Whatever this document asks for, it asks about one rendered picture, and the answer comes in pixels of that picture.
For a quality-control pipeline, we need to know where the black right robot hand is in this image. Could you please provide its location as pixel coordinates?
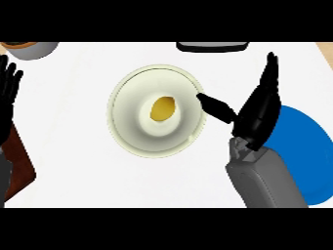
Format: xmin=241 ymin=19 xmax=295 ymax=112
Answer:
xmin=195 ymin=51 xmax=285 ymax=152

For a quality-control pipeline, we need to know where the blue bowl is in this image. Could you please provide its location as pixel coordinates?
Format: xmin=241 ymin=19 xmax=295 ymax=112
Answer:
xmin=261 ymin=104 xmax=333 ymax=207

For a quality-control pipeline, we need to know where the yellow lemon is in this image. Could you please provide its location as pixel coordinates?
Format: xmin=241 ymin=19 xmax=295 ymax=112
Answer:
xmin=149 ymin=96 xmax=177 ymax=122

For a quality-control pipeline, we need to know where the cream white plate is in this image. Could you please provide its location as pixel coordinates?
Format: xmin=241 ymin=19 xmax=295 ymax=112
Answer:
xmin=107 ymin=63 xmax=208 ymax=159

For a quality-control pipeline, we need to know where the grey pot with brown rim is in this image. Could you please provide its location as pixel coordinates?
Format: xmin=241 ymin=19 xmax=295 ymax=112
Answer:
xmin=0 ymin=41 xmax=61 ymax=62

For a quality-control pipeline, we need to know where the dark brown wooden board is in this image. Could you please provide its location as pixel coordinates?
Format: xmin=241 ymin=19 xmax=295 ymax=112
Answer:
xmin=0 ymin=124 xmax=37 ymax=203

